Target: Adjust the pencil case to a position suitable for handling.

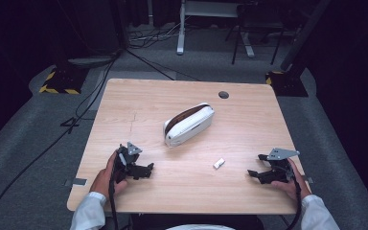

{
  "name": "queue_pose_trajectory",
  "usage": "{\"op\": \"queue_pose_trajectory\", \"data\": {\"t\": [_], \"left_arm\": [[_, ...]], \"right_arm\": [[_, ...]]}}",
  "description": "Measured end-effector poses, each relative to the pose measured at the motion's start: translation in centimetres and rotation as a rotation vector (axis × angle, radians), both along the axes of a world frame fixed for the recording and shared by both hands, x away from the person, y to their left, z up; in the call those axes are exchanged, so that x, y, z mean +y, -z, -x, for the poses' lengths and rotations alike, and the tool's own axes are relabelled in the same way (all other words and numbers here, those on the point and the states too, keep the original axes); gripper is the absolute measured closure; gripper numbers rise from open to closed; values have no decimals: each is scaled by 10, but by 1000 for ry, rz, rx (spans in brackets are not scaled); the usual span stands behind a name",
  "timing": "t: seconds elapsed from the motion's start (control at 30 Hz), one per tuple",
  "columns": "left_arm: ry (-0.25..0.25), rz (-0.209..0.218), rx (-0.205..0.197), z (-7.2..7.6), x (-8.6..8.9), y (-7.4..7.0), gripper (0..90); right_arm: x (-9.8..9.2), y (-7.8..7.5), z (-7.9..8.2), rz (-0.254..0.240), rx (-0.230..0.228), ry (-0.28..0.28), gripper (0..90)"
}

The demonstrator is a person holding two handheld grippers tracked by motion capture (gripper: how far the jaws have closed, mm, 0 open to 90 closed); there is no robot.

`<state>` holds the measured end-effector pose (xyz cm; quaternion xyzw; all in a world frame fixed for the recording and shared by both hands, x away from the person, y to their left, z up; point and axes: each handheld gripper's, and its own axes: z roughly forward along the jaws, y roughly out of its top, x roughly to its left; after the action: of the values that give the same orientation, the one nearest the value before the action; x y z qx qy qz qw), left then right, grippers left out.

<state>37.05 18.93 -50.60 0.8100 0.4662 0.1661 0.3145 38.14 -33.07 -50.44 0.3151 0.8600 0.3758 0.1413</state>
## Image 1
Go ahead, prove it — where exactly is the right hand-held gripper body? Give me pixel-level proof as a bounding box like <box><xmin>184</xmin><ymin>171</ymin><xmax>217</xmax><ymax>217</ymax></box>
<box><xmin>262</xmin><ymin>147</ymin><xmax>301</xmax><ymax>186</ymax></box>

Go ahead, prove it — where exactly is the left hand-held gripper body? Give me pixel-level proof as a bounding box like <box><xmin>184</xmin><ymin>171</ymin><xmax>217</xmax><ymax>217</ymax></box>
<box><xmin>116</xmin><ymin>141</ymin><xmax>144</xmax><ymax>185</ymax></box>

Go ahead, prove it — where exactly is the white pencil case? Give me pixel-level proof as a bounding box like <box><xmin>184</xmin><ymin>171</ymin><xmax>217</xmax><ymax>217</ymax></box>
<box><xmin>162</xmin><ymin>102</ymin><xmax>216</xmax><ymax>149</ymax></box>

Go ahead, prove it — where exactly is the person's right hand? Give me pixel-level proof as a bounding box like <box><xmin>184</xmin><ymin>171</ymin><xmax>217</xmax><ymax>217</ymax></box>
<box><xmin>270</xmin><ymin>158</ymin><xmax>312</xmax><ymax>202</ymax></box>

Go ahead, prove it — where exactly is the person's left hand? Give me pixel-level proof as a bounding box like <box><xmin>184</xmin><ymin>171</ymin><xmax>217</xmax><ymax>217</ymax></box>
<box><xmin>89</xmin><ymin>150</ymin><xmax>129</xmax><ymax>199</ymax></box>

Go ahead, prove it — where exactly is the person's white clothing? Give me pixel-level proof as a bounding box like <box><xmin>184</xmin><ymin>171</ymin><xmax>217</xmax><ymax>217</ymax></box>
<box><xmin>165</xmin><ymin>223</ymin><xmax>237</xmax><ymax>230</ymax></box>

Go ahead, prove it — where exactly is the black stand base striped tape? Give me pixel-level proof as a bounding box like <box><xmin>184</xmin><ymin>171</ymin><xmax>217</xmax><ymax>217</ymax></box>
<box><xmin>264</xmin><ymin>69</ymin><xmax>310</xmax><ymax>98</ymax></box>
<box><xmin>38</xmin><ymin>63</ymin><xmax>90</xmax><ymax>96</ymax></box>

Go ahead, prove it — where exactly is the grey round stand foot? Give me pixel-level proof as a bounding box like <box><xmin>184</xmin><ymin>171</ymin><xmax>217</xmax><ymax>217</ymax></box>
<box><xmin>67</xmin><ymin>55</ymin><xmax>119</xmax><ymax>69</ymax></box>

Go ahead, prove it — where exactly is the grey slanted stand pole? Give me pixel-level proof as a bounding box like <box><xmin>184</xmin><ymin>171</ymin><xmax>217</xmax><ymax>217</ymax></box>
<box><xmin>280</xmin><ymin>0</ymin><xmax>333</xmax><ymax>72</ymax></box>

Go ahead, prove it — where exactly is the black chair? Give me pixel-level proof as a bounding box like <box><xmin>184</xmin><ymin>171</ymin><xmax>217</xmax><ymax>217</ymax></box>
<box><xmin>224</xmin><ymin>2</ymin><xmax>286</xmax><ymax>66</ymax></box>

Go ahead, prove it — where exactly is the right hand-held gripper black cable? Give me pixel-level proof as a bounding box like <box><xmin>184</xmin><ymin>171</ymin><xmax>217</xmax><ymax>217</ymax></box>
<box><xmin>281</xmin><ymin>164</ymin><xmax>303</xmax><ymax>230</ymax></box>

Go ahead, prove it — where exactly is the hand-held gripper black cable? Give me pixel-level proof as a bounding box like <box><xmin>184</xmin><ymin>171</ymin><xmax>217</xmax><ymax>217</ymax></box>
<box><xmin>107</xmin><ymin>152</ymin><xmax>125</xmax><ymax>230</ymax></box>
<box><xmin>281</xmin><ymin>164</ymin><xmax>303</xmax><ymax>230</ymax></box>

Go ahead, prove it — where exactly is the left hand-held gripper black cable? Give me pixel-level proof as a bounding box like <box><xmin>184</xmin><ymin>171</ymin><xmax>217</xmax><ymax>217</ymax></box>
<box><xmin>107</xmin><ymin>152</ymin><xmax>125</xmax><ymax>230</ymax></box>

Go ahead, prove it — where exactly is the long black floor cable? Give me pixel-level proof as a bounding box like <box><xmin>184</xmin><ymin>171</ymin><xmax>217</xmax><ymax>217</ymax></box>
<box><xmin>0</xmin><ymin>52</ymin><xmax>121</xmax><ymax>230</ymax></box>

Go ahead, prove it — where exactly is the thin black floor cable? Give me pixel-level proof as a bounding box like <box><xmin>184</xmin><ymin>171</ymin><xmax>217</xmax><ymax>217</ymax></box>
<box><xmin>125</xmin><ymin>48</ymin><xmax>203</xmax><ymax>82</ymax></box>

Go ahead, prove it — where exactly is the bundle of floor cables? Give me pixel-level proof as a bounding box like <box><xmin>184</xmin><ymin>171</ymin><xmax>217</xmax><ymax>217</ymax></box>
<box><xmin>127</xmin><ymin>22</ymin><xmax>181</xmax><ymax>50</ymax></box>

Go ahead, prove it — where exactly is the white desk frame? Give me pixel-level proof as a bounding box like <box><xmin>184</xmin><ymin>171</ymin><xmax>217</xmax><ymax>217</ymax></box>
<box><xmin>175</xmin><ymin>0</ymin><xmax>257</xmax><ymax>59</ymax></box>

